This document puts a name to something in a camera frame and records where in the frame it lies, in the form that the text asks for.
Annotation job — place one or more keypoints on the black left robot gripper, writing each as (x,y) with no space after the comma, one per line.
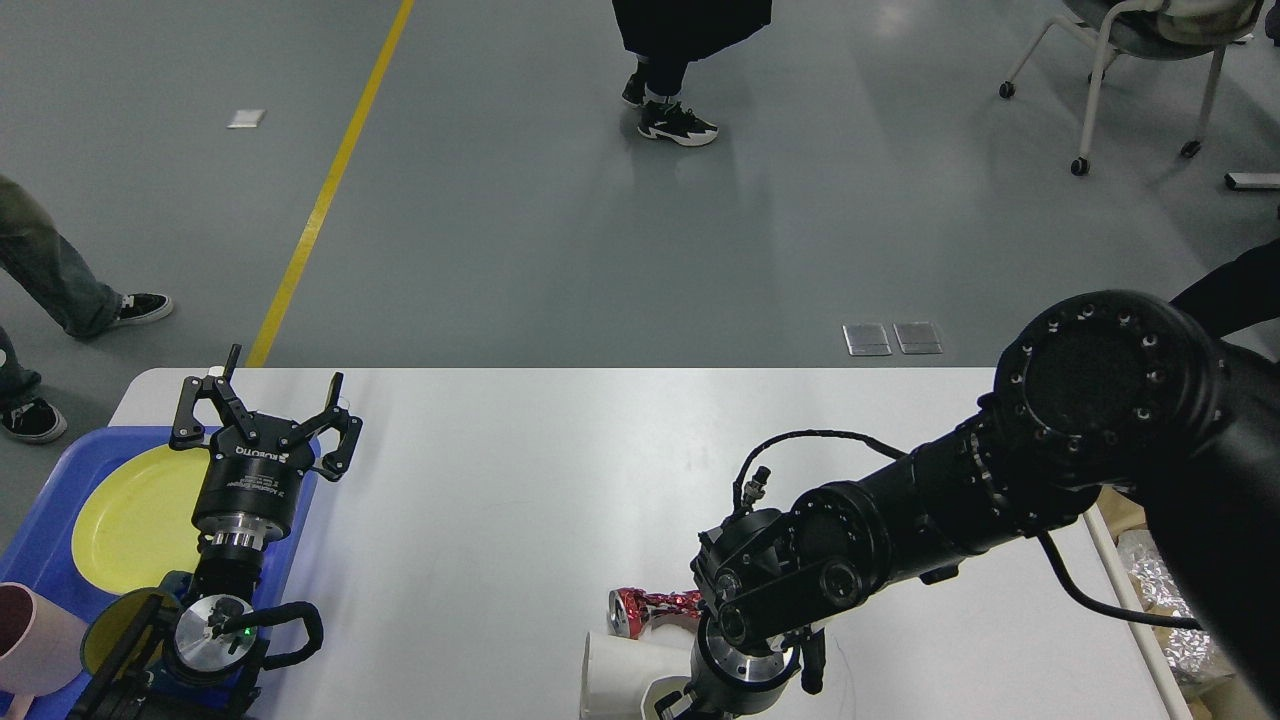
(250,485)

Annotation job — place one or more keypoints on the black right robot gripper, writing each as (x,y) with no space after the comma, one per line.
(726,682)

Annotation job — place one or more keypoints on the white paper cup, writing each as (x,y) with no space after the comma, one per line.
(616,671)
(661,695)

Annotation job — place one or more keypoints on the crushed red can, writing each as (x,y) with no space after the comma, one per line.
(632,610)

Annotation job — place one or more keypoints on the yellow plastic plate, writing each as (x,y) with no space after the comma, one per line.
(136,525)

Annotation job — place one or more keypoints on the pink mug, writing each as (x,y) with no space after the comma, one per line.
(40,647)

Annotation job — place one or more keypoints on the foil tray with paper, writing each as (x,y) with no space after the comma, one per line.
(1195,660)

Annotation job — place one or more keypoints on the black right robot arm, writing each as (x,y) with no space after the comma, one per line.
(1106,389)

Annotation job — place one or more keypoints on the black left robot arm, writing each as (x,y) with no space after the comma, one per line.
(194,646)

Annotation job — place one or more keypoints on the dark blue HOME mug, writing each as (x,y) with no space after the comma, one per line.
(126,644)

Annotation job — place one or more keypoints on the person in green jeans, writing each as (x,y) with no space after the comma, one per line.
(41,260)

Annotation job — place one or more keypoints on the white paper on floor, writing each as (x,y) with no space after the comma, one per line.
(246,119)

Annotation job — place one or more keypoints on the left floor socket plate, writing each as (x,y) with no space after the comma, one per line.
(867,340)

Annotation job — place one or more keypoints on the floor socket plate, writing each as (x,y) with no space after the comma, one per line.
(918,338)
(867,340)

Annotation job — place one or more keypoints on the right floor socket plate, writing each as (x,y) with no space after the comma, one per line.
(918,338)

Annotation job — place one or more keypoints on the beige plastic bin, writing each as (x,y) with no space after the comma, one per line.
(1232,699)

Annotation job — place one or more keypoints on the person at right edge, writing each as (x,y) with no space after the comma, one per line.
(1236,295)

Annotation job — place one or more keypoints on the white bar on floor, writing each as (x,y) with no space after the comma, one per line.
(1252,181)

